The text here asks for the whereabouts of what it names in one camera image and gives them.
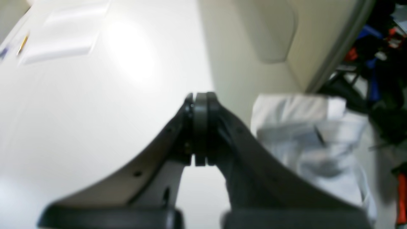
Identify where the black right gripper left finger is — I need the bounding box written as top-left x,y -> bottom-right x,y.
38,93 -> 208,229

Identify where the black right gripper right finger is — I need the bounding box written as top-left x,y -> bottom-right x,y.
207,93 -> 374,229

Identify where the white t-shirt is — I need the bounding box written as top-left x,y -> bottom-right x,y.
250,94 -> 377,225

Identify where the dark bag at edge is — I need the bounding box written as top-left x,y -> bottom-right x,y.
318,0 -> 406,145

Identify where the white vent panel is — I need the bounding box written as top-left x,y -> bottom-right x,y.
20,0 -> 111,64

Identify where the red handled screwdriver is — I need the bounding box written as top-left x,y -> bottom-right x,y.
391,162 -> 407,229

